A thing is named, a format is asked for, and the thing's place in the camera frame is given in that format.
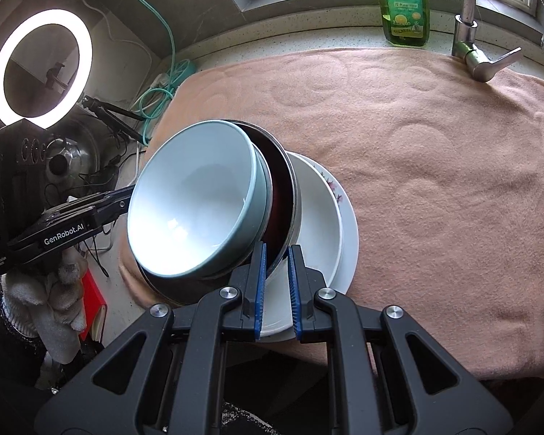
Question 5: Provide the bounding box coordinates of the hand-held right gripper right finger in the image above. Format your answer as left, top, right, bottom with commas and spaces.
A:
288, 245, 514, 435

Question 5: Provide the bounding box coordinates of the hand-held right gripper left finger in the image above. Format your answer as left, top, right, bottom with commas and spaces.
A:
34, 242, 268, 435

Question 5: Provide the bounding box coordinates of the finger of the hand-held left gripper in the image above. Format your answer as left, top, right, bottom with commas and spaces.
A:
66, 185, 136, 211
88, 202, 130, 236

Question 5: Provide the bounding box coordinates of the white leaf print plate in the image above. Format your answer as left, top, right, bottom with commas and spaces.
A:
258, 152, 344, 331

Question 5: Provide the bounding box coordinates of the large floral plate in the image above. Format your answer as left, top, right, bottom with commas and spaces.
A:
258, 152, 360, 343

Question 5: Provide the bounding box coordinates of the light blue bowl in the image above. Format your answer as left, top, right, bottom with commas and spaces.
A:
127, 120, 269, 278

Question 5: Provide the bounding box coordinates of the large steel bowl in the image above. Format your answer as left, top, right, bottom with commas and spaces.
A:
136, 120, 304, 306

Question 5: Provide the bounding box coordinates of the small red steel bowl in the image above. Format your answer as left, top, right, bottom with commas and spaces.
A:
242, 124, 295, 254

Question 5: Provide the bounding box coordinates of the person's left forearm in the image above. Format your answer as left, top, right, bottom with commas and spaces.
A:
0, 308, 41, 386

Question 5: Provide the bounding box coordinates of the person's left hand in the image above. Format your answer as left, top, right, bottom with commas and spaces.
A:
1, 251, 88, 360

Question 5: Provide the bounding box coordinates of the glass pot lid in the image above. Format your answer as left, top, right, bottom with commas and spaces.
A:
43, 131, 103, 191

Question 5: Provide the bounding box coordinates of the black tripod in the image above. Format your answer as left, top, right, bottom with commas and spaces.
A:
82, 95, 150, 146

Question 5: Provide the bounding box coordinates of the red book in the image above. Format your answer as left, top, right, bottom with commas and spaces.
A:
79, 269, 108, 343

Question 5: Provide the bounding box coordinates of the pink towel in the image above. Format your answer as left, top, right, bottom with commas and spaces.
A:
118, 47, 544, 381

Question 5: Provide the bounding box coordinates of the green dish soap bottle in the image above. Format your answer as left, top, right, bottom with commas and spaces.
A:
371, 0, 431, 47

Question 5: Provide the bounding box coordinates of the steel kitchen faucet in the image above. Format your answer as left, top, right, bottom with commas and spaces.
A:
451, 0, 523, 83

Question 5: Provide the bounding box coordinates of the black cable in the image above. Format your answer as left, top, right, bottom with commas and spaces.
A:
79, 140, 132, 277

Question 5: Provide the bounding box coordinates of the white cable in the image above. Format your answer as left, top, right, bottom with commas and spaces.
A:
77, 0, 173, 105

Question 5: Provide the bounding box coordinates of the teal cable reel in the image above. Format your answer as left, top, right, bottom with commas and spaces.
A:
174, 60, 197, 87

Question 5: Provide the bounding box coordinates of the white ring light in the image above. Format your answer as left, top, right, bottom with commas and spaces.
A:
0, 8, 92, 128

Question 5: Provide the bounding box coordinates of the teal power cable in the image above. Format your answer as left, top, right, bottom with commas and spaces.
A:
97, 0, 186, 119

